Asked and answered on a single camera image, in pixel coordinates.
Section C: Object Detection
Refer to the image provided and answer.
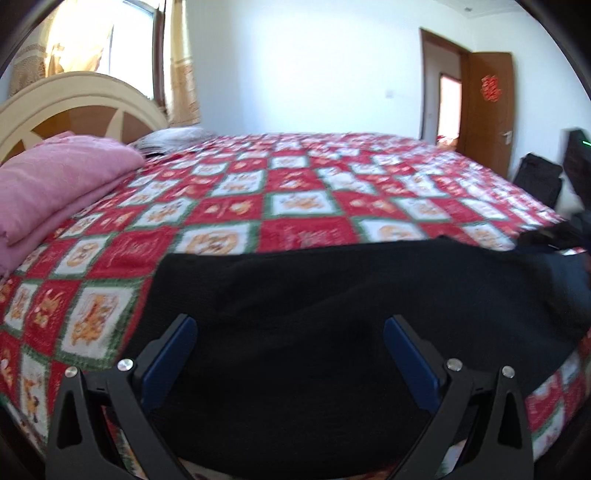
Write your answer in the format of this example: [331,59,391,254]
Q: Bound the cream wooden headboard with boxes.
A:
[1,72,168,162]

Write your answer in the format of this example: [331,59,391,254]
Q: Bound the red paper door decoration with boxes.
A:
[481,75,503,103]

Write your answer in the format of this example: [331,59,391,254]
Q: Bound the pink folded blanket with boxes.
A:
[1,131,145,277]

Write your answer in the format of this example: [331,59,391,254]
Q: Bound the black pants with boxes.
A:
[124,238,590,479]

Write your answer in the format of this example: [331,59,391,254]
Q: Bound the window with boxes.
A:
[45,0,167,103]

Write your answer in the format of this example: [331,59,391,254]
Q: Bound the black suitcase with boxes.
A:
[513,153,563,209]

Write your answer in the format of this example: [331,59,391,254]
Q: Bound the red patchwork bedspread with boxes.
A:
[0,131,591,480]

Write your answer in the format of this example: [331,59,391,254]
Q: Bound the left yellow curtain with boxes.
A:
[8,8,107,96]

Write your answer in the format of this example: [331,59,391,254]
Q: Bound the brown wooden door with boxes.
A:
[457,52,515,178]

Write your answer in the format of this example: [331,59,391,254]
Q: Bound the yellow patterned curtain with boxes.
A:
[163,0,200,127]

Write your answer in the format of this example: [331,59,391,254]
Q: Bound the grey striped pillow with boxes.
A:
[129,126,215,157]

